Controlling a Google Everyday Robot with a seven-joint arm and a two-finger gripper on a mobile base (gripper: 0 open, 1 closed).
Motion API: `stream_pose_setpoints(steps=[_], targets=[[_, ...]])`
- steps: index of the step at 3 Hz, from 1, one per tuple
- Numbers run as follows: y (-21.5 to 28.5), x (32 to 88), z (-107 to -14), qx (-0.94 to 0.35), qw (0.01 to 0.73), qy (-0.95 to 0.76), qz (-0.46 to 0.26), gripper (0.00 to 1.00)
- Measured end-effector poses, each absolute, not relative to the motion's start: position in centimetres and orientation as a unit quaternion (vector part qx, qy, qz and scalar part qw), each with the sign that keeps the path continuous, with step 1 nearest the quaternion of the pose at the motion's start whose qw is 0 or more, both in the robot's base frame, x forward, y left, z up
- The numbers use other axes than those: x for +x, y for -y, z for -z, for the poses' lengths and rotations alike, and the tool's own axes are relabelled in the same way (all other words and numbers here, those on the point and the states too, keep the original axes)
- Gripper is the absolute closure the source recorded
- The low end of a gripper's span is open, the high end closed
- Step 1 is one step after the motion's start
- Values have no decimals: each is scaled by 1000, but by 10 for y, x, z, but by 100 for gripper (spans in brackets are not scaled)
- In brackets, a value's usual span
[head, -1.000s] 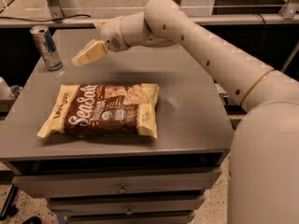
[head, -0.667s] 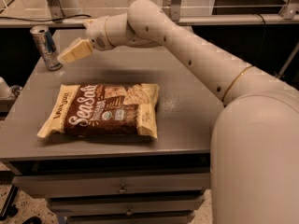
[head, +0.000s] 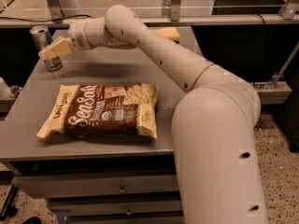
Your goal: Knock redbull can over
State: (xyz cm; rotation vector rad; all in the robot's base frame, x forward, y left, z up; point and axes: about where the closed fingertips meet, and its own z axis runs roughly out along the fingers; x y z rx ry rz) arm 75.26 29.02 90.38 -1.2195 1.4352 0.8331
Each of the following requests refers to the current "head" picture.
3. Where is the top grey drawer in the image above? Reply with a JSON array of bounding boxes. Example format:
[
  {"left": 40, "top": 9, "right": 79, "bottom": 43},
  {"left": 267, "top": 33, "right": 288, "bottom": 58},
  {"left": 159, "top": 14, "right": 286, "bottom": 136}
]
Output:
[{"left": 13, "top": 170, "right": 178, "bottom": 199}]

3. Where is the brown sea salt chip bag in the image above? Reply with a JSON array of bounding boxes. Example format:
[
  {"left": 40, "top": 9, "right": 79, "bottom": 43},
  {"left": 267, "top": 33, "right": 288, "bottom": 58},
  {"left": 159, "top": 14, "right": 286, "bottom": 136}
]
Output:
[{"left": 37, "top": 83, "right": 158, "bottom": 138}]

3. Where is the middle grey drawer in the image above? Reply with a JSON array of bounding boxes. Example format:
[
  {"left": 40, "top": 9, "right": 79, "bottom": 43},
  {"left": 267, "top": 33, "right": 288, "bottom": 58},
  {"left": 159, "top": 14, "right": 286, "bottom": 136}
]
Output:
[{"left": 49, "top": 196, "right": 181, "bottom": 217}]

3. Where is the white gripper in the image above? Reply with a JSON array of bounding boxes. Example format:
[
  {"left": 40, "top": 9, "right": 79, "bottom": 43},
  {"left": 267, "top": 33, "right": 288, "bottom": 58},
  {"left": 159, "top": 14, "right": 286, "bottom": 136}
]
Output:
[{"left": 38, "top": 17, "right": 106, "bottom": 61}]

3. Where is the black cable on rail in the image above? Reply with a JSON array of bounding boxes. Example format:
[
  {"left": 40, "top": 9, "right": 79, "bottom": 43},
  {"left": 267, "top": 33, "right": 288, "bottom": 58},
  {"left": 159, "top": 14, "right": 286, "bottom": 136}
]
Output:
[{"left": 0, "top": 13, "right": 92, "bottom": 23}]

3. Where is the silver blue redbull can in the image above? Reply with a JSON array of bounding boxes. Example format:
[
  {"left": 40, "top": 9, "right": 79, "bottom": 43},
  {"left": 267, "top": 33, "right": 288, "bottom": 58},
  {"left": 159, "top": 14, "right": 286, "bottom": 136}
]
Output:
[{"left": 30, "top": 25, "right": 63, "bottom": 71}]

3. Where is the yellow sponge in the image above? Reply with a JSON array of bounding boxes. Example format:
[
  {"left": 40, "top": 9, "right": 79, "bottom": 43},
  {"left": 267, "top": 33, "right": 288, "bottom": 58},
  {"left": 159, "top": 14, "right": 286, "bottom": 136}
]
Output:
[{"left": 155, "top": 27, "right": 180, "bottom": 43}]

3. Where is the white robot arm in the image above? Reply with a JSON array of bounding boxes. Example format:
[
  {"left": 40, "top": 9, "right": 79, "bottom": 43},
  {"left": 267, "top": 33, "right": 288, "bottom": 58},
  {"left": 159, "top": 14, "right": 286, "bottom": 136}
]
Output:
[{"left": 39, "top": 6, "right": 268, "bottom": 224}]

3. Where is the bottom grey drawer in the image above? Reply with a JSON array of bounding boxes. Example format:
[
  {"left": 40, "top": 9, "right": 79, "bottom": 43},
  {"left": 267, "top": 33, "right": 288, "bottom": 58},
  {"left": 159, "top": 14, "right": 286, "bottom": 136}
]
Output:
[{"left": 67, "top": 211, "right": 185, "bottom": 224}]

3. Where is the grey drawer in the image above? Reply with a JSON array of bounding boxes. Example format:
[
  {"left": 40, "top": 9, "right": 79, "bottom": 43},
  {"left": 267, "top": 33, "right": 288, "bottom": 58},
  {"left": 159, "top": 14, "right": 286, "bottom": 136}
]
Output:
[
  {"left": 67, "top": 211, "right": 185, "bottom": 224},
  {"left": 13, "top": 170, "right": 178, "bottom": 199},
  {"left": 49, "top": 196, "right": 181, "bottom": 217}
]

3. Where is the white object at left edge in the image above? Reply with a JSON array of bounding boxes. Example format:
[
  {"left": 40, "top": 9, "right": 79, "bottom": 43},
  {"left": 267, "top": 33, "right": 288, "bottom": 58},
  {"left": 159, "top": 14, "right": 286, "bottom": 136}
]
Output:
[{"left": 0, "top": 77, "right": 11, "bottom": 100}]

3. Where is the grey drawer cabinet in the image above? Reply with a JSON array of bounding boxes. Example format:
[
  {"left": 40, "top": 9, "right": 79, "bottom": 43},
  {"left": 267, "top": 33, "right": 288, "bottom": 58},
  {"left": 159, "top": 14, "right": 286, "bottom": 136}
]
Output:
[{"left": 0, "top": 48, "right": 185, "bottom": 224}]

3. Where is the metal railing frame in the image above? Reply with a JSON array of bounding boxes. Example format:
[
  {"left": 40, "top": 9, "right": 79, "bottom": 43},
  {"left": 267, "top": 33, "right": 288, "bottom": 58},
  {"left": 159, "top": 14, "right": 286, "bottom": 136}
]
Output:
[{"left": 0, "top": 0, "right": 299, "bottom": 27}]

